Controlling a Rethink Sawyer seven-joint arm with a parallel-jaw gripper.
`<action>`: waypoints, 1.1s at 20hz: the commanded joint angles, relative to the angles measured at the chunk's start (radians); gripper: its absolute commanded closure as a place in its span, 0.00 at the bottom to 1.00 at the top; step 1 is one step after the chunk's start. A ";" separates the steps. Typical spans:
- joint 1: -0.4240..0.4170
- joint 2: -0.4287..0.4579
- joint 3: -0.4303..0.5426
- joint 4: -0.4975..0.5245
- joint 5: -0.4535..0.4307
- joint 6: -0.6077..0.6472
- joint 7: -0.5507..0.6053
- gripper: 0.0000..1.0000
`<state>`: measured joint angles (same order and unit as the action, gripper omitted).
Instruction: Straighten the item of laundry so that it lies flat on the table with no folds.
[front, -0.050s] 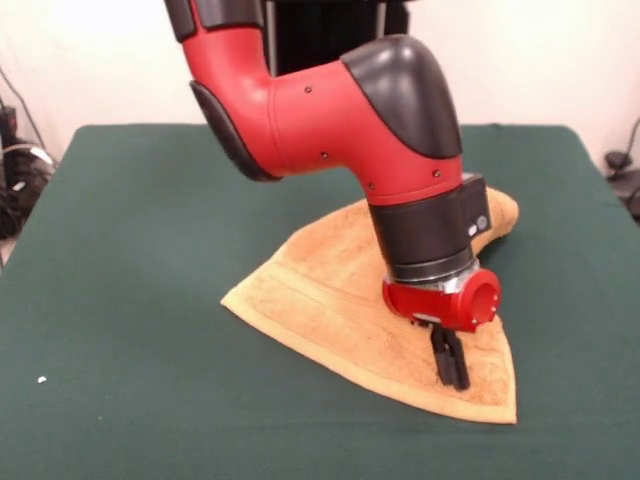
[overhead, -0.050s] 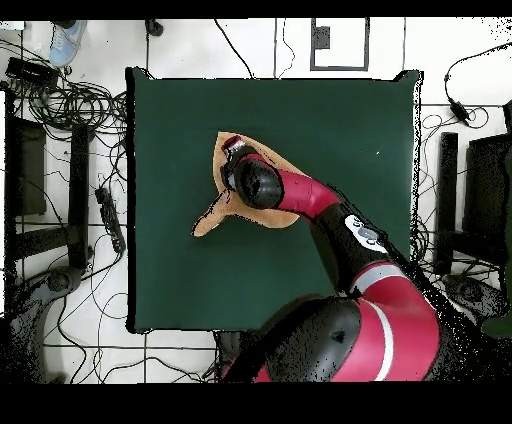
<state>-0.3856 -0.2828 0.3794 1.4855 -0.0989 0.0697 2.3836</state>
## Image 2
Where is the dark green table cloth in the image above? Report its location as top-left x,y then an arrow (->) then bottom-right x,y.
123,66 -> 424,336

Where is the black adapter cable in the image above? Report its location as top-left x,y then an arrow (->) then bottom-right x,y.
442,41 -> 512,105

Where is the light blue shoe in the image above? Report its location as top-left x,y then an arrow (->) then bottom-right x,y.
47,19 -> 88,68

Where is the thick black cable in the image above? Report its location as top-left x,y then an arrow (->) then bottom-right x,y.
212,18 -> 256,80

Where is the black rectangular box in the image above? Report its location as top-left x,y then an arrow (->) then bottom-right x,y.
5,56 -> 61,88

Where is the grey square floor frame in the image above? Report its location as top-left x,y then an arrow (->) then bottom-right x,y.
309,16 -> 370,72

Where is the black power strip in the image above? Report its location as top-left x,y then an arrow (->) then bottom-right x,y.
94,186 -> 127,255

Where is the thin black cable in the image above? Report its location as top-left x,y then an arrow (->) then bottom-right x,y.
277,17 -> 296,79

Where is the dark green fabric bundle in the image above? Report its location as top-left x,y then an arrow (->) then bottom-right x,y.
480,314 -> 512,340

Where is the black power adapter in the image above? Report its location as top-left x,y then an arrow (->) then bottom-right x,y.
448,99 -> 471,127

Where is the tan terry towel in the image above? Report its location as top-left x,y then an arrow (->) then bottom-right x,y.
191,131 -> 309,238

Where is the grey stand base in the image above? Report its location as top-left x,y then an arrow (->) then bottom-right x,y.
441,273 -> 509,321
7,265 -> 83,383

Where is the dark grey square plate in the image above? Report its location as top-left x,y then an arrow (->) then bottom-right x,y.
312,25 -> 332,50

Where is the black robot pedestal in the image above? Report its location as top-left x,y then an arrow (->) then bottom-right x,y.
213,330 -> 257,383

